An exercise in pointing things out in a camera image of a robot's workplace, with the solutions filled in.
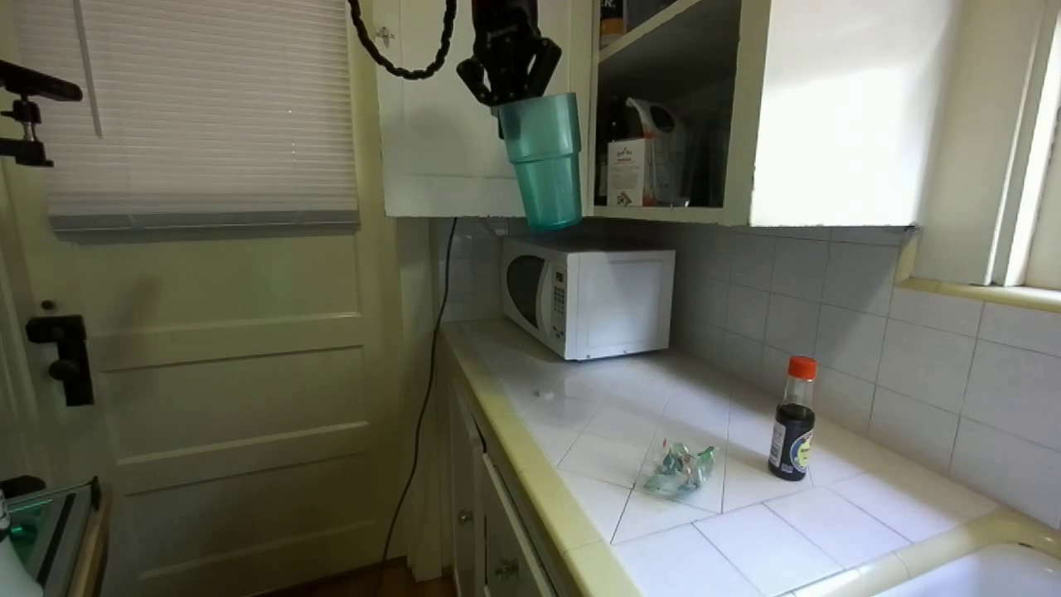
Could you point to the cream panelled room door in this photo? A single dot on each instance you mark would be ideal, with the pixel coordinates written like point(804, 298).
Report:
point(242, 386)

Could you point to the teal plastic cup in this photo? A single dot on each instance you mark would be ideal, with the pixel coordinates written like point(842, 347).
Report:
point(543, 168)

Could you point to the white window blind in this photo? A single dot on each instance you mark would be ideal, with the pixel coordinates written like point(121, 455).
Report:
point(220, 111)

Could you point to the metal edged stand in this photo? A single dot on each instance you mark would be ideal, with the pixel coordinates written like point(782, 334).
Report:
point(55, 543)

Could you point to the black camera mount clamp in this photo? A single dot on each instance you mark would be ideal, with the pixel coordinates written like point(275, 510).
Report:
point(27, 118)

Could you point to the black door latch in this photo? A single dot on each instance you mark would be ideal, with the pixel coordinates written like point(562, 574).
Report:
point(67, 354)

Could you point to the crumpled clear plastic wrapper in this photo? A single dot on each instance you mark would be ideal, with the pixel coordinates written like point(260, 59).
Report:
point(676, 469)

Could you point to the cream wall cupboard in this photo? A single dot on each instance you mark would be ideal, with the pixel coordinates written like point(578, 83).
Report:
point(838, 111)

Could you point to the white microwave oven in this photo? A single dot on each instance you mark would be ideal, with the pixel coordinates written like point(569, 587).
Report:
point(614, 304)

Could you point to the cream base cabinet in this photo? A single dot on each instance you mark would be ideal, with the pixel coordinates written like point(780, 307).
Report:
point(485, 543)

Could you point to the dark sauce bottle red cap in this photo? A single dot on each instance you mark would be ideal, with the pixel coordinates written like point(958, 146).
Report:
point(790, 436)

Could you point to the kitchen window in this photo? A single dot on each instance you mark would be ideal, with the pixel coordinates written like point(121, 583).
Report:
point(1031, 168)

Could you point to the white kitchen sink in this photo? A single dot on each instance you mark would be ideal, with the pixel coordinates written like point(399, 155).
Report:
point(982, 574)

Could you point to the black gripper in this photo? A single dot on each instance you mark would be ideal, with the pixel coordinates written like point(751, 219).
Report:
point(504, 27)

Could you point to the cream cupboard door with knob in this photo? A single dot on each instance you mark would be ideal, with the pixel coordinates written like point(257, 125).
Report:
point(432, 144)

